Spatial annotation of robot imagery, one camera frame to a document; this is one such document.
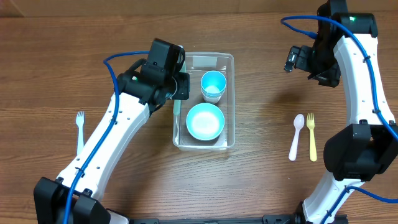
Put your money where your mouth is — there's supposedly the light blue plastic fork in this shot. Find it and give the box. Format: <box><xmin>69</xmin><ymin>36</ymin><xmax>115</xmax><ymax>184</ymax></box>
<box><xmin>173</xmin><ymin>63</ymin><xmax>186</xmax><ymax>116</ymax></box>

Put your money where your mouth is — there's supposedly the green cup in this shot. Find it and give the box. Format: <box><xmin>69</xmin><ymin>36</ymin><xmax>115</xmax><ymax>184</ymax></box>
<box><xmin>201</xmin><ymin>89</ymin><xmax>224</xmax><ymax>98</ymax></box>

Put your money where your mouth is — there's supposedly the blue cup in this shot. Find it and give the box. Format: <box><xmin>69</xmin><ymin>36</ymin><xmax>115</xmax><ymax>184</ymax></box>
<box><xmin>201</xmin><ymin>71</ymin><xmax>227</xmax><ymax>93</ymax></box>

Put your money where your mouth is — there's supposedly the pink cup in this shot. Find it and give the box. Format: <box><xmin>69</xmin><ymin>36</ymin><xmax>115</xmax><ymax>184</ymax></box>
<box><xmin>203</xmin><ymin>95</ymin><xmax>221</xmax><ymax>104</ymax></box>

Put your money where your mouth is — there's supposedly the light blue bowl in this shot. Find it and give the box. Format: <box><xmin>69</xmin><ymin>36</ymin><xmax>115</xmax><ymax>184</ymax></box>
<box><xmin>186</xmin><ymin>103</ymin><xmax>225</xmax><ymax>141</ymax></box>

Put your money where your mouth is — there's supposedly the yellow plastic fork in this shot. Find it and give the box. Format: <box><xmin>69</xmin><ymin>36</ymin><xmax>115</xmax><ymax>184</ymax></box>
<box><xmin>306</xmin><ymin>113</ymin><xmax>317</xmax><ymax>162</ymax></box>

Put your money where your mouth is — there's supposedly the pink plastic spoon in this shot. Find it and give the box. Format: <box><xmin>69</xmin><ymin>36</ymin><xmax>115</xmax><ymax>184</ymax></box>
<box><xmin>289</xmin><ymin>114</ymin><xmax>304</xmax><ymax>161</ymax></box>

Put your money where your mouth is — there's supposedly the white plastic fork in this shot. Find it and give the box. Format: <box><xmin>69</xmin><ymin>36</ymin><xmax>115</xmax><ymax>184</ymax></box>
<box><xmin>75</xmin><ymin>111</ymin><xmax>85</xmax><ymax>155</ymax></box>

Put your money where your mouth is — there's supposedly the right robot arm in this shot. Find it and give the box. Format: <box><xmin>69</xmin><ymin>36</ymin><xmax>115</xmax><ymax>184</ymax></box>
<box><xmin>284</xmin><ymin>0</ymin><xmax>397</xmax><ymax>223</ymax></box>

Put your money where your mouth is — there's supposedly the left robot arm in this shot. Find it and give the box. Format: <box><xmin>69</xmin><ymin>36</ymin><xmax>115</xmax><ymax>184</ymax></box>
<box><xmin>34</xmin><ymin>65</ymin><xmax>190</xmax><ymax>224</ymax></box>

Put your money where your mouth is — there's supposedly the clear plastic container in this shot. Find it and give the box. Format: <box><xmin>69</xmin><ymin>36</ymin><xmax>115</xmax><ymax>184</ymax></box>
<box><xmin>172</xmin><ymin>52</ymin><xmax>236</xmax><ymax>151</ymax></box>

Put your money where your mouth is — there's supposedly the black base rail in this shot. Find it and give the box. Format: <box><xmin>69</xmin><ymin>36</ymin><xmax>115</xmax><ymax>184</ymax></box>
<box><xmin>124</xmin><ymin>213</ymin><xmax>348</xmax><ymax>224</ymax></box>

